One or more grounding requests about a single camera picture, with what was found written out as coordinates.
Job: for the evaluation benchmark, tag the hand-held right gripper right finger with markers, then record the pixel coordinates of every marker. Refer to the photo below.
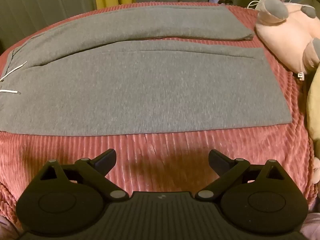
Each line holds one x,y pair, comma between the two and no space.
217,158

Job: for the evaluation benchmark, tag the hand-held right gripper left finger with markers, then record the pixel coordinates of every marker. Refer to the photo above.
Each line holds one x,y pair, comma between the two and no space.
108,158

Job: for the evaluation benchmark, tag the grey pants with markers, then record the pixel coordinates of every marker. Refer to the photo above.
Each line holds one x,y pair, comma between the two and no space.
140,85

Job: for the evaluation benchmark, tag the pink ribbed blanket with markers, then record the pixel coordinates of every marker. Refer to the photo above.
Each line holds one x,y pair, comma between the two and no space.
160,150

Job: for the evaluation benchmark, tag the yellowish pillow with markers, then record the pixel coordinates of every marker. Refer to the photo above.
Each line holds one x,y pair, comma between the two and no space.
314,105

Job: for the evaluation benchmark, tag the cream plush toy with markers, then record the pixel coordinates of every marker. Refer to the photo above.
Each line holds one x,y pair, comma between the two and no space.
282,42

